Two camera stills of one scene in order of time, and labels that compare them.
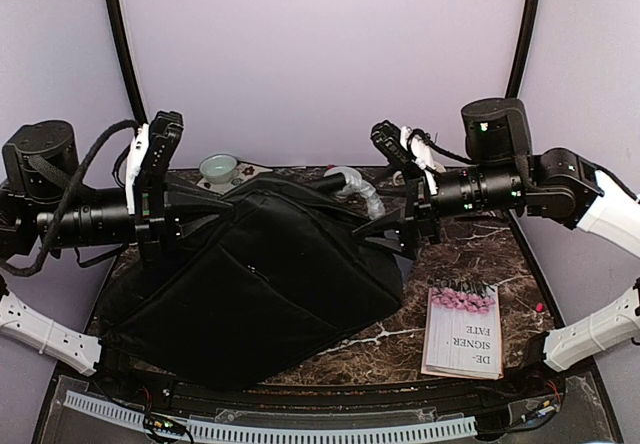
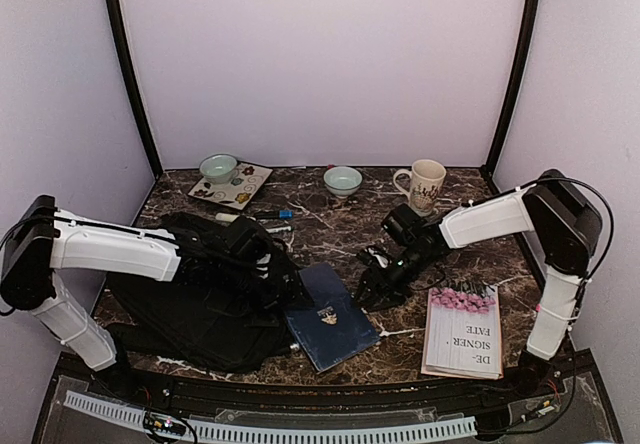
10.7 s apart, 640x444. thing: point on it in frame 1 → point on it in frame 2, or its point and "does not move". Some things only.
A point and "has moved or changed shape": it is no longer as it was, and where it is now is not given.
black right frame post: (526, 33) does not move
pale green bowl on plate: (218, 168) does not move
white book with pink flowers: (462, 335) does not move
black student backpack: (278, 271) has moved or changed shape
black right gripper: (418, 203) → (385, 285)
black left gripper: (149, 211) → (276, 298)
